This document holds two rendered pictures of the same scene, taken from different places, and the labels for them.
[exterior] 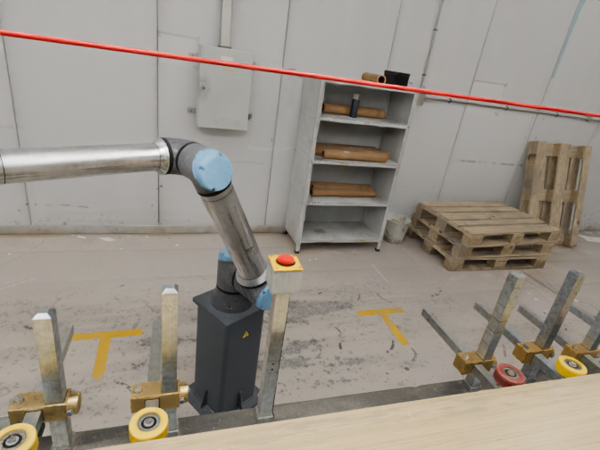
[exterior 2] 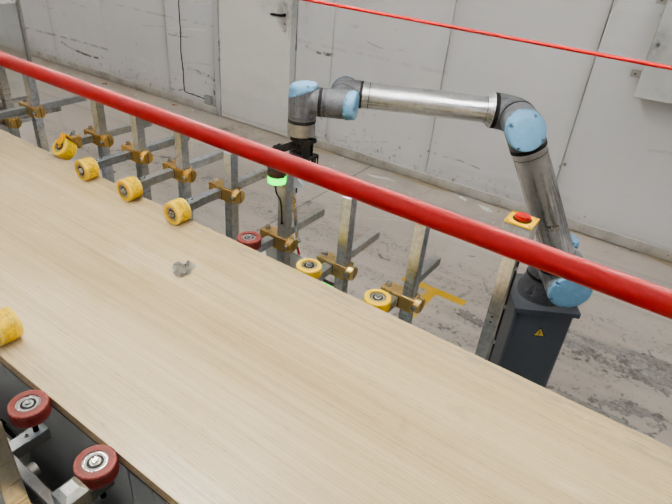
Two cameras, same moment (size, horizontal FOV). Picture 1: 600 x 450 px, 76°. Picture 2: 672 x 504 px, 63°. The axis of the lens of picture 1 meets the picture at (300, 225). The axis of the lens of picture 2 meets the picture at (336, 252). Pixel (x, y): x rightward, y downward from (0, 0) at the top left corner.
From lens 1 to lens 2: 0.75 m
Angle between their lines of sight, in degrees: 46
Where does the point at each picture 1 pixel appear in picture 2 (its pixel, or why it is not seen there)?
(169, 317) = (418, 230)
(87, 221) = (473, 184)
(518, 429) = not seen: outside the picture
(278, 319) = (503, 272)
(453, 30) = not seen: outside the picture
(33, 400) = (331, 257)
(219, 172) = (528, 133)
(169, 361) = (411, 268)
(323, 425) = (494, 371)
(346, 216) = not seen: outside the picture
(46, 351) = (344, 223)
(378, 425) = (543, 402)
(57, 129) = (477, 79)
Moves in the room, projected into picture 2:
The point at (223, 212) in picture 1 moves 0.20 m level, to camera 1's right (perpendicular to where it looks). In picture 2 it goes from (528, 176) to (583, 201)
